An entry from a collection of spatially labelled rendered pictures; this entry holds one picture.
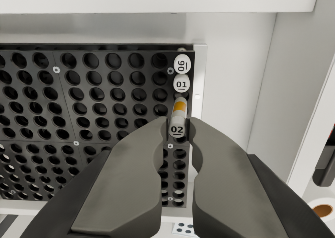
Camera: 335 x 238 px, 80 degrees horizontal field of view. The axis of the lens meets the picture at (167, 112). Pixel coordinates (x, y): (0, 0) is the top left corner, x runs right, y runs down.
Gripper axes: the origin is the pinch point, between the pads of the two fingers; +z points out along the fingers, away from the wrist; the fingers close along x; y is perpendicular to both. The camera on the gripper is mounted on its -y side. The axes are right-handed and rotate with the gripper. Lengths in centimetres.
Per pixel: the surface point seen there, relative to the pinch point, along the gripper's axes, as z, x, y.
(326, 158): 3.0, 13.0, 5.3
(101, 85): 4.2, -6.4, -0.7
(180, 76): 3.3, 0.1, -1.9
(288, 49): 6.8, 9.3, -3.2
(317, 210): 15.4, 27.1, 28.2
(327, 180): 2.9, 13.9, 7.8
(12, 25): 10.7, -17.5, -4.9
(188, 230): 15.4, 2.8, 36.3
